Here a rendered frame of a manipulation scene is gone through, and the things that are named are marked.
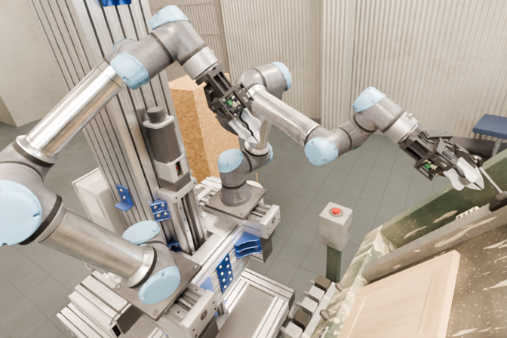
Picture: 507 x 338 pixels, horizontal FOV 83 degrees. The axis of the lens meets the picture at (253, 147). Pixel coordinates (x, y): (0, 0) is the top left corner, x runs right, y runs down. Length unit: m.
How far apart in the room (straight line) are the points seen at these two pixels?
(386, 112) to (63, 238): 0.80
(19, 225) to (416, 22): 3.74
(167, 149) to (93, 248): 0.42
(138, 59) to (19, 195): 0.34
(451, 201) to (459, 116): 2.93
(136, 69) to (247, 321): 1.62
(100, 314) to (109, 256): 0.50
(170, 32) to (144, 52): 0.07
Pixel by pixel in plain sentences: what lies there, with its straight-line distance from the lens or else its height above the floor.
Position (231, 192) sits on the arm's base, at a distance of 1.31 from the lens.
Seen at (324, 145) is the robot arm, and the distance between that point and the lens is 0.74.
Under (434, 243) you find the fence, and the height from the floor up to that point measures 1.18.
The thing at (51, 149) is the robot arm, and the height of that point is 1.62.
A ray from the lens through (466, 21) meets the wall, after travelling 3.85.
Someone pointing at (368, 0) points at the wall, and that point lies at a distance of 3.91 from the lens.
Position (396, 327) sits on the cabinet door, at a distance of 0.93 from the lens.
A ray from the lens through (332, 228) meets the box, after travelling 1.45.
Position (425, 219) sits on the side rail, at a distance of 1.31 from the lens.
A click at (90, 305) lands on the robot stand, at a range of 1.34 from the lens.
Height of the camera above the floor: 1.89
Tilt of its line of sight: 29 degrees down
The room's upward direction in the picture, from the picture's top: 7 degrees counter-clockwise
